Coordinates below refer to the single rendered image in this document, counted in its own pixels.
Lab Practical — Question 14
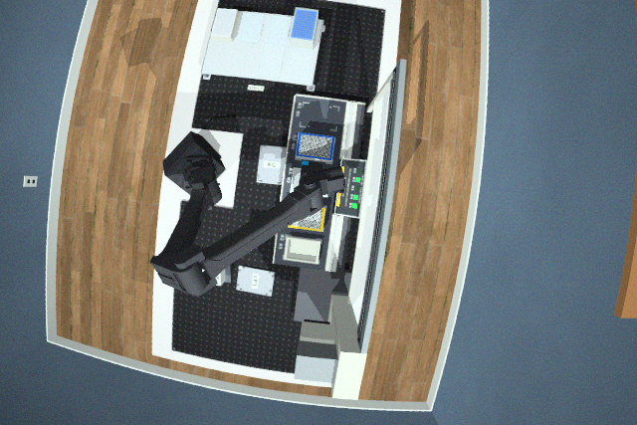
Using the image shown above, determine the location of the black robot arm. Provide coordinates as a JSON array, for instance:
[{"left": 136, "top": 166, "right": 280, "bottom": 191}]
[{"left": 150, "top": 156, "right": 345, "bottom": 296}]

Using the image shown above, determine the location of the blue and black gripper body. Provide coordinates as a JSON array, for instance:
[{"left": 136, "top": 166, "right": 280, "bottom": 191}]
[{"left": 300, "top": 161, "right": 323, "bottom": 178}]

